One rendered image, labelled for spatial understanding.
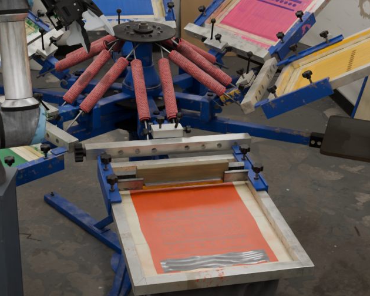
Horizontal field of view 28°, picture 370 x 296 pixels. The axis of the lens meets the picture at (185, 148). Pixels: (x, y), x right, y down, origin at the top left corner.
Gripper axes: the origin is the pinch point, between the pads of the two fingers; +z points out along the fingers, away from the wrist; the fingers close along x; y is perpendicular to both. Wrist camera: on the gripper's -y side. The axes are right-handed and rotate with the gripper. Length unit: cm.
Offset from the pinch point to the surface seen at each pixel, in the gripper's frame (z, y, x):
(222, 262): 79, -17, -41
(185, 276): 73, -1, -38
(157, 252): 67, -6, -55
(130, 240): 58, -2, -59
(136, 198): 54, -24, -83
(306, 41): 93, -367, -327
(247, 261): 84, -23, -38
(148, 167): 47, -33, -79
